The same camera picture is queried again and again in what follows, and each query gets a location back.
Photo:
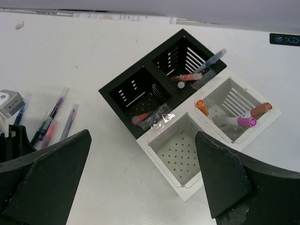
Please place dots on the white slotted container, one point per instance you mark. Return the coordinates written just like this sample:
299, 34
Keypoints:
173, 151

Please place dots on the right blue table label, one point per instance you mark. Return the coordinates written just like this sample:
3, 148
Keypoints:
284, 39

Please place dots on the clear adhesive tape piece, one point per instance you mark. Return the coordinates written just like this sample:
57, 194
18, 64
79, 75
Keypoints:
158, 120

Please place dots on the dark green pen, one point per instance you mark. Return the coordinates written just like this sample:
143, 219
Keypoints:
41, 129

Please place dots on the small white scrap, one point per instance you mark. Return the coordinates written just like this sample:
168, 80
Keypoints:
19, 26

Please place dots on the mauve pen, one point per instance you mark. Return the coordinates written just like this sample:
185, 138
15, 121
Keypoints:
69, 122

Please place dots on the orange highlighter pen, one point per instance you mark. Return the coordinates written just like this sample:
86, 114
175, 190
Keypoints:
188, 77

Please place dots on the grey pen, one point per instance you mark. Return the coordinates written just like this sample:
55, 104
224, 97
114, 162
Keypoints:
181, 85

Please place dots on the tan pen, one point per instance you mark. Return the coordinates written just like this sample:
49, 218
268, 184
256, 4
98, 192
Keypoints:
137, 119

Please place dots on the black slotted container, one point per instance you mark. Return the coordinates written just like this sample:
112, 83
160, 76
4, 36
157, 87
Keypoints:
148, 83

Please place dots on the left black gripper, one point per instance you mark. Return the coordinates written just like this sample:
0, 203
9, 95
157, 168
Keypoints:
16, 144

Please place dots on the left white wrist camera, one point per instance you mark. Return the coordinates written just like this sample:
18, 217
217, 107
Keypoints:
10, 104

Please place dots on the brown capped white marker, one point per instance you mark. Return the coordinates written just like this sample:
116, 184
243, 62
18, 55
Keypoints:
257, 111

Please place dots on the purple barcode pen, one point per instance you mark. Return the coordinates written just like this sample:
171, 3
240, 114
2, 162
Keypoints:
50, 116

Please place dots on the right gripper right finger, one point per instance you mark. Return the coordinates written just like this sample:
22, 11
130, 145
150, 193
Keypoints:
242, 190

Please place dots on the orange capped white marker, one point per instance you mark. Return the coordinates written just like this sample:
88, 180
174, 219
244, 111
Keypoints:
202, 107

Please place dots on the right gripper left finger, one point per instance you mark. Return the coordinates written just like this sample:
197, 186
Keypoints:
39, 188

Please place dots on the blue pen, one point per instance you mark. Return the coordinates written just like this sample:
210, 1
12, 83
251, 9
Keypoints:
211, 61
27, 98

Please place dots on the magenta capped white marker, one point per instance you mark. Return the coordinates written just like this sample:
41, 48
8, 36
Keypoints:
234, 121

